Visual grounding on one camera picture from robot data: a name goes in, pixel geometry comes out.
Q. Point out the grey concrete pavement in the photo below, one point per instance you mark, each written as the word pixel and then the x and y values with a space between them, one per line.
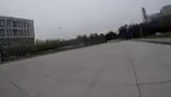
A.
pixel 88 74

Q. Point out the street lamp pole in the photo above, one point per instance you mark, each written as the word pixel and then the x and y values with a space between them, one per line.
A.
pixel 62 33

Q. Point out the grey building with tower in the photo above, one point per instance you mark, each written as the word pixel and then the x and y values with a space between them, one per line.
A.
pixel 160 12

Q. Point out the row of trees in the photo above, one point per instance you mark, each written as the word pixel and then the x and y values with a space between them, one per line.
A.
pixel 72 41

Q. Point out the dark hedge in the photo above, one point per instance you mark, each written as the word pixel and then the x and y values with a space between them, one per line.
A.
pixel 157 25

